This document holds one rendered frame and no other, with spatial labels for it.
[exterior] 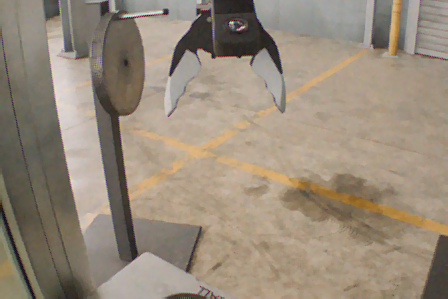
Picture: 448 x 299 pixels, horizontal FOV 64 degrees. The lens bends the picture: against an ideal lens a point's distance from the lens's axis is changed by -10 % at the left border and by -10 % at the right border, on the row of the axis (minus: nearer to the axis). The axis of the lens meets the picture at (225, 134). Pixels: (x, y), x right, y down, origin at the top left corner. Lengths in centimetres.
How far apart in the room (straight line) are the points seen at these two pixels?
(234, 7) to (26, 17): 26
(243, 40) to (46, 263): 26
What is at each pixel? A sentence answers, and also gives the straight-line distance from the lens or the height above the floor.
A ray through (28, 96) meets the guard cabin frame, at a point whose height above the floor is 104.
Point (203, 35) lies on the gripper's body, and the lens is 47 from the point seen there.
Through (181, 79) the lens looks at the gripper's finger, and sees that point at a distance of 49.
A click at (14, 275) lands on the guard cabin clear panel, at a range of 29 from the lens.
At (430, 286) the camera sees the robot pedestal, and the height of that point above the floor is 75.
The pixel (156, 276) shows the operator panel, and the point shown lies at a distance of 30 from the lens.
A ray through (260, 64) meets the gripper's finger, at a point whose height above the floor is 98.
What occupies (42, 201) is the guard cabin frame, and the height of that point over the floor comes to 98.
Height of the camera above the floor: 110
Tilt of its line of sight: 25 degrees down
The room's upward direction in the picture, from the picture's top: straight up
